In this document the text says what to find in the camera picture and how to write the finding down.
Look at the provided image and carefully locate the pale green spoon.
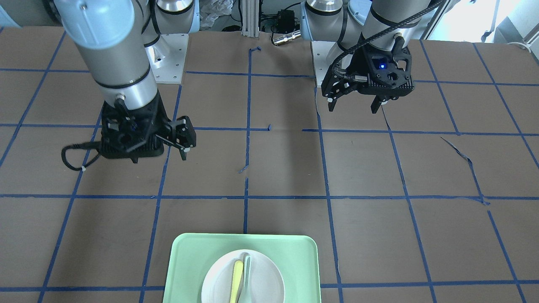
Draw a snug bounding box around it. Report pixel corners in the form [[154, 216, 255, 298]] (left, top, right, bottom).
[[238, 254, 252, 303]]

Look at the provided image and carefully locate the light green tray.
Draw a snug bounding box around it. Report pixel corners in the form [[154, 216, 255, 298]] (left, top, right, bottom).
[[163, 233, 322, 303]]

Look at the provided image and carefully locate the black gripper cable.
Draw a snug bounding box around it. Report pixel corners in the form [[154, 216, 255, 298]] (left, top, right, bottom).
[[61, 142, 102, 172]]

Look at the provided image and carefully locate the aluminium frame post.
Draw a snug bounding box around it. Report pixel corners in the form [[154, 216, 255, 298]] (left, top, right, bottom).
[[238, 0, 261, 39]]

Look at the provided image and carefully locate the white round plate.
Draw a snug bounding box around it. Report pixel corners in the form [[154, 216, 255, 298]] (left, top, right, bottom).
[[200, 249, 286, 303]]

